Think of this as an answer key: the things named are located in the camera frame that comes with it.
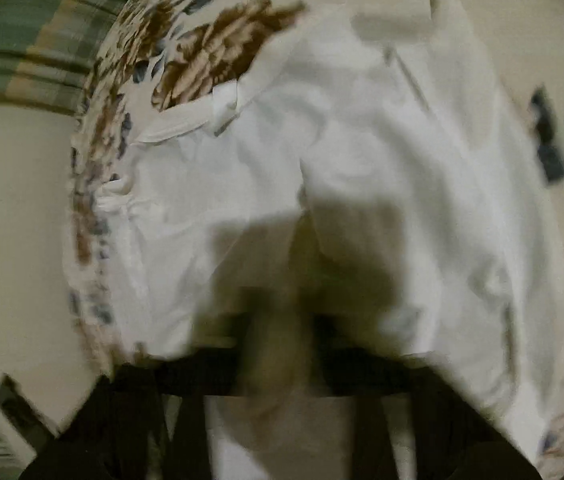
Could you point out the white cloth garment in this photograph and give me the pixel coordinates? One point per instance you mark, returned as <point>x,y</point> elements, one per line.
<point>291,148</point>

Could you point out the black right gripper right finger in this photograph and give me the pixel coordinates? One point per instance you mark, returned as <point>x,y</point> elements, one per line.
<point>451,439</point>

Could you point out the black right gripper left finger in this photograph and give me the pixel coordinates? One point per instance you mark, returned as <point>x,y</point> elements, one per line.
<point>146,418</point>

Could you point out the floral bed blanket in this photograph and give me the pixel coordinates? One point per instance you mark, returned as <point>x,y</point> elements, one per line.
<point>525,41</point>

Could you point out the green striped curtain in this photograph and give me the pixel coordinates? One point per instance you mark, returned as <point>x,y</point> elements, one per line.
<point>47,49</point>

